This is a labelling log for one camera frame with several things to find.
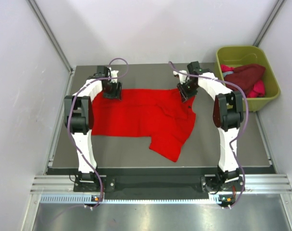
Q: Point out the aluminium frame post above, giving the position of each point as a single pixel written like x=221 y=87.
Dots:
x=49 y=33
x=268 y=22

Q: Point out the pink shirt in bin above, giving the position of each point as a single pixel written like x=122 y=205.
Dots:
x=256 y=89

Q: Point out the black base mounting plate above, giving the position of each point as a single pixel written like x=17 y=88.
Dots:
x=160 y=183

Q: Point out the aluminium front rail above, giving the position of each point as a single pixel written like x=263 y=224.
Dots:
x=60 y=190

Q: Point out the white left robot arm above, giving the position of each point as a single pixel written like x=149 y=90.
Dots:
x=79 y=121

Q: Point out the olive green plastic bin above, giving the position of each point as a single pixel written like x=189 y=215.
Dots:
x=248 y=67

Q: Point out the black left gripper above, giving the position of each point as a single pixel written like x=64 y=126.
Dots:
x=116 y=94

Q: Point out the aluminium frame post right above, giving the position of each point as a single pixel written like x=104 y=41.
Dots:
x=268 y=22

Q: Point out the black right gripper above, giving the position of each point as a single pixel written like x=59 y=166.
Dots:
x=184 y=95

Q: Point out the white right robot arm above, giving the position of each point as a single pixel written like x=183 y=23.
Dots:
x=227 y=117

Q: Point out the aluminium frame post left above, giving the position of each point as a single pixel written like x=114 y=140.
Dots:
x=49 y=33

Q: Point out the maroon shirt in bin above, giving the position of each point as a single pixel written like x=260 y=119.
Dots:
x=244 y=78

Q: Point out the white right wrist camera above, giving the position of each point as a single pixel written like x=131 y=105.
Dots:
x=182 y=76

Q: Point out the red t shirt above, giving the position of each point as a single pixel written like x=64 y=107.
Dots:
x=160 y=115

